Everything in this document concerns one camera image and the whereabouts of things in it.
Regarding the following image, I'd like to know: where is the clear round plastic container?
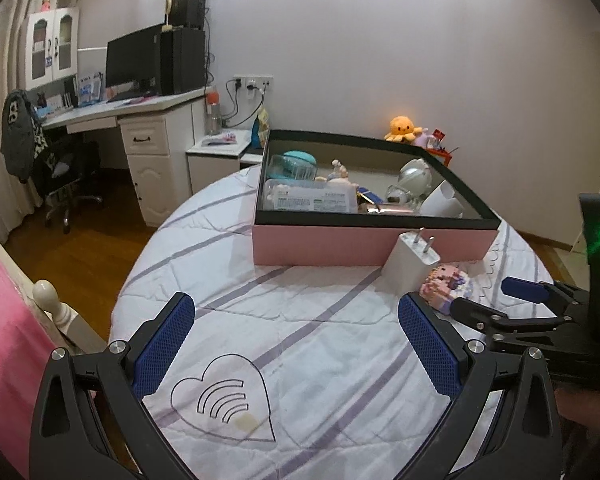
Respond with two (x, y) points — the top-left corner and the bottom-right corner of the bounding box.
(267, 152), (317, 183)

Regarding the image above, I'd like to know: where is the beige curtain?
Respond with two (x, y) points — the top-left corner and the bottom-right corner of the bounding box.
(0, 20), (36, 246)

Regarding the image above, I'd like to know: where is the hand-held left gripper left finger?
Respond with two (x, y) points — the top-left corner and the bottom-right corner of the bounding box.
(29, 291), (197, 480)

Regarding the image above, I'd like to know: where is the black office chair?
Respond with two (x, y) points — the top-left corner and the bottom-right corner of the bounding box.
(32, 135), (105, 233)

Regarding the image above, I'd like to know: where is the white striped bedsheet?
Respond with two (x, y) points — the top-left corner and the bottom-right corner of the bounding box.
(109, 162), (556, 480)

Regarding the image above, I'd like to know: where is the orange octopus plush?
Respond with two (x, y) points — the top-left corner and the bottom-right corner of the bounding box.
(384, 116), (423, 142)

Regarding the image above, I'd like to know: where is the black computer tower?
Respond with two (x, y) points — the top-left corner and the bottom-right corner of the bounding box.
(160, 27), (207, 96)

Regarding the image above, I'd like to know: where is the white wall outlet strip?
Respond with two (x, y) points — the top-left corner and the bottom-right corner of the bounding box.
(232, 75), (275, 92)

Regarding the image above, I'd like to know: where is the person's right forearm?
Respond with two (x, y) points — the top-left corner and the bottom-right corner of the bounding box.
(555, 385), (600, 433)

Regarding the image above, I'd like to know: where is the clear box green label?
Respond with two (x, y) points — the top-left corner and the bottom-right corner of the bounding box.
(262, 178), (359, 214)

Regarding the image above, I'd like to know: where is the white glass-door cabinet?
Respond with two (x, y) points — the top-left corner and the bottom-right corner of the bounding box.
(20, 7), (81, 92)

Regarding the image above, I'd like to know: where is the yellow blue snack bag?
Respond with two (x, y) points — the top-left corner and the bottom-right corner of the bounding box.
(251, 107), (272, 148)

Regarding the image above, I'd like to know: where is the black power cable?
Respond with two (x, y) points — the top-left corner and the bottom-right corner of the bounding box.
(225, 80), (246, 128)

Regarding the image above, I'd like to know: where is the white bed frame post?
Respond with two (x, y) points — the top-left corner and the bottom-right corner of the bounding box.
(32, 280), (111, 356)

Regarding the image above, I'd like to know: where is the white cup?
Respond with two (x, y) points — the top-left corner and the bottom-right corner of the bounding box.
(420, 180), (465, 219)

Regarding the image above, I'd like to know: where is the white nightstand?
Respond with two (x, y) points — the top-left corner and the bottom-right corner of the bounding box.
(186, 130), (268, 196)

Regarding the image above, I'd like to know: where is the dark patterned jacket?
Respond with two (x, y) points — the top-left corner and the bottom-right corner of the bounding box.
(0, 89), (46, 183)

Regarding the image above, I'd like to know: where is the orange capped bottle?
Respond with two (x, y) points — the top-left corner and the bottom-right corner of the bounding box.
(205, 91), (222, 136)

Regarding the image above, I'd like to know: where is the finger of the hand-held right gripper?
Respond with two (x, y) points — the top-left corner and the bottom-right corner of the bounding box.
(452, 298), (589, 347)
(501, 277), (589, 312)

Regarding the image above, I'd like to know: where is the black computer monitor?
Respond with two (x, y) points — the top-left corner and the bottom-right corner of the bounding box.
(105, 24), (162, 97)

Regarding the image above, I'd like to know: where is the teal round case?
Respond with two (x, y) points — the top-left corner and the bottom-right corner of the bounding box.
(281, 150), (317, 168)

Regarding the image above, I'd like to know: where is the white astronaut figurine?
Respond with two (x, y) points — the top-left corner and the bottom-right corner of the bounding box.
(384, 158), (433, 206)

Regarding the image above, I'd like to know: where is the pink multicolour block figure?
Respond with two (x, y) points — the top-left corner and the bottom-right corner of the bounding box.
(419, 264), (473, 315)

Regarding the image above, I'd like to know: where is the pink storage box black rim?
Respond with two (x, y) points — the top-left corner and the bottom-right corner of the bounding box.
(252, 129), (502, 267)

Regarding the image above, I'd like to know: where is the white desk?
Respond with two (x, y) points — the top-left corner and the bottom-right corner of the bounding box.
(40, 87), (208, 228)

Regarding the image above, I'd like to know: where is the blue white box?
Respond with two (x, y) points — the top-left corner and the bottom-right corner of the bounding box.
(77, 72), (104, 107)

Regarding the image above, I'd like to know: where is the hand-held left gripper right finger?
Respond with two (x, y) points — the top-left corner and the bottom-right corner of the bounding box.
(397, 291), (564, 480)

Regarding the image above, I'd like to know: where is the white charger plug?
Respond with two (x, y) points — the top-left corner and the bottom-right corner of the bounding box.
(382, 227), (441, 292)

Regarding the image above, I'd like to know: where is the red printed box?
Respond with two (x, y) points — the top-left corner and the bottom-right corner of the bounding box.
(425, 146), (455, 167)

